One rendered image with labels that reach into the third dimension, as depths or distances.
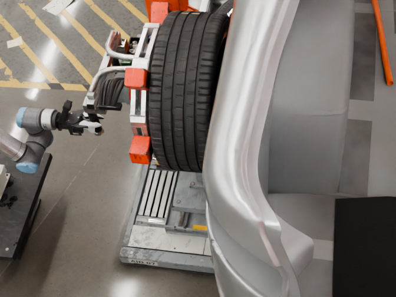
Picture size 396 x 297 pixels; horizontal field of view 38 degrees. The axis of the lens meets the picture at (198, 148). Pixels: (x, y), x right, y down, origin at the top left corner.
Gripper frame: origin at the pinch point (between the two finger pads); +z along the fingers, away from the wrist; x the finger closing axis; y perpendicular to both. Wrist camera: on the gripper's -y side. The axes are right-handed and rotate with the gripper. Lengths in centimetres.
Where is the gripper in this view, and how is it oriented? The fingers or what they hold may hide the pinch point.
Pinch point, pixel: (99, 120)
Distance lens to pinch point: 239.5
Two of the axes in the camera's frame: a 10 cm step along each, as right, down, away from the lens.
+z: 9.8, 0.8, -1.8
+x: -1.7, 8.0, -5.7
